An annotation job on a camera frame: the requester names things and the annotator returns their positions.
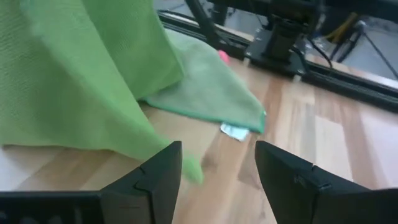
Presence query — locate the bright green microfiber towel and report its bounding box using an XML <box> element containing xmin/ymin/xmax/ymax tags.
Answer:
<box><xmin>0</xmin><ymin>0</ymin><xmax>205</xmax><ymax>184</ymax></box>

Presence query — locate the yellow cable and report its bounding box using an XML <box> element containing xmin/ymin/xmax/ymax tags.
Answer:
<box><xmin>325</xmin><ymin>12</ymin><xmax>360</xmax><ymax>44</ymax></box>

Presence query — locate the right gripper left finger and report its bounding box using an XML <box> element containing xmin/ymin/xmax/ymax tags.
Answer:
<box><xmin>99</xmin><ymin>140</ymin><xmax>183</xmax><ymax>224</ymax></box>

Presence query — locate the pink microfiber towel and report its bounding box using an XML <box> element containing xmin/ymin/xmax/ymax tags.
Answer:
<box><xmin>216</xmin><ymin>49</ymin><xmax>231</xmax><ymax>65</ymax></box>

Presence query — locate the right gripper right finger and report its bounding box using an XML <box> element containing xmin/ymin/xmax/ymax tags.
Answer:
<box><xmin>254</xmin><ymin>140</ymin><xmax>398</xmax><ymax>224</ymax></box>

